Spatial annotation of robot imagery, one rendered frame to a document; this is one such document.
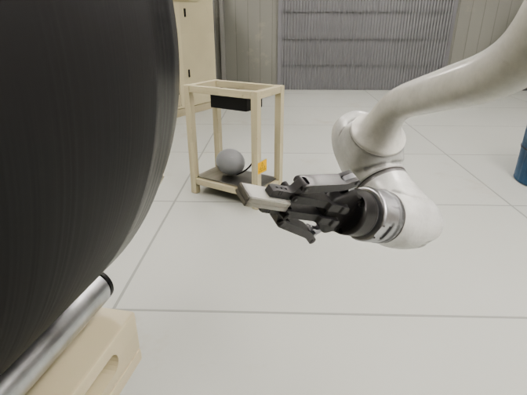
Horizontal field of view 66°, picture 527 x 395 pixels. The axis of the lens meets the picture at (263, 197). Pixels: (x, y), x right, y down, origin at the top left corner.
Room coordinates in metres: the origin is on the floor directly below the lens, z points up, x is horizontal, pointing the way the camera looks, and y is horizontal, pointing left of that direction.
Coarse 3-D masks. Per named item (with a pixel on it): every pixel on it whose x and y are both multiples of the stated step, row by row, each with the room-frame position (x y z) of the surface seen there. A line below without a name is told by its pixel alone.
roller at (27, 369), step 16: (96, 288) 0.38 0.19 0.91; (112, 288) 0.41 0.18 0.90; (80, 304) 0.36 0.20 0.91; (96, 304) 0.37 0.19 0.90; (64, 320) 0.33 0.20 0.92; (80, 320) 0.34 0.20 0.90; (48, 336) 0.31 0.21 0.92; (64, 336) 0.32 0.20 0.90; (32, 352) 0.29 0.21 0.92; (48, 352) 0.30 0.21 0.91; (16, 368) 0.27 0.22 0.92; (32, 368) 0.27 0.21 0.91; (0, 384) 0.25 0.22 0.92; (16, 384) 0.26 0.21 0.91; (32, 384) 0.27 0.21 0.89
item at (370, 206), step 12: (336, 192) 0.54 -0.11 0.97; (348, 192) 0.54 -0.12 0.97; (360, 192) 0.56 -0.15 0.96; (348, 204) 0.54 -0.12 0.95; (360, 204) 0.55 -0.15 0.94; (372, 204) 0.55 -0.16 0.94; (336, 216) 0.54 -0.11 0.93; (348, 216) 0.55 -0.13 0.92; (360, 216) 0.54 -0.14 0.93; (372, 216) 0.54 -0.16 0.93; (324, 228) 0.54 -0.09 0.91; (336, 228) 0.56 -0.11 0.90; (348, 228) 0.54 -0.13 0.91; (360, 228) 0.53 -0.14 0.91; (372, 228) 0.55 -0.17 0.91
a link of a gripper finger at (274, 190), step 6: (300, 180) 0.49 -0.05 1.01; (270, 186) 0.47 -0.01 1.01; (276, 186) 0.48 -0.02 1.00; (282, 186) 0.49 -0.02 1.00; (288, 186) 0.49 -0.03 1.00; (294, 186) 0.49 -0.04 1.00; (300, 186) 0.49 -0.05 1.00; (270, 192) 0.47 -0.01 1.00; (276, 192) 0.47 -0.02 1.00; (282, 192) 0.47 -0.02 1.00; (288, 192) 0.48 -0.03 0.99; (294, 192) 0.48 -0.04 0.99; (300, 192) 0.49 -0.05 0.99; (282, 198) 0.48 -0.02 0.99; (288, 198) 0.48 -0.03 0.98
